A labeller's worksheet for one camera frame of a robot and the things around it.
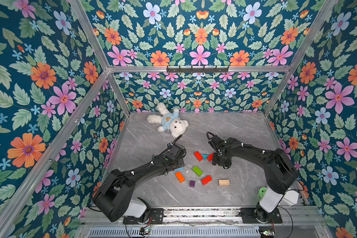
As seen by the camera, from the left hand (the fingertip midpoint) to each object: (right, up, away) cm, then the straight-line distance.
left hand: (182, 161), depth 89 cm
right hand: (+23, -1, +1) cm, 23 cm away
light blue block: (-2, -5, -1) cm, 5 cm away
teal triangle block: (+14, +2, +4) cm, 15 cm away
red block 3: (+14, -10, -5) cm, 18 cm away
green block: (+10, -6, -1) cm, 11 cm away
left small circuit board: (-18, -30, -17) cm, 39 cm away
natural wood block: (+24, -11, -6) cm, 27 cm away
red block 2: (+18, +1, +6) cm, 19 cm away
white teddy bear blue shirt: (-10, +25, +15) cm, 31 cm away
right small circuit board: (+42, -30, -18) cm, 55 cm away
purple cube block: (+6, -11, -6) cm, 14 cm away
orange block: (-1, -9, -3) cm, 10 cm away
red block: (+10, +2, +5) cm, 11 cm away
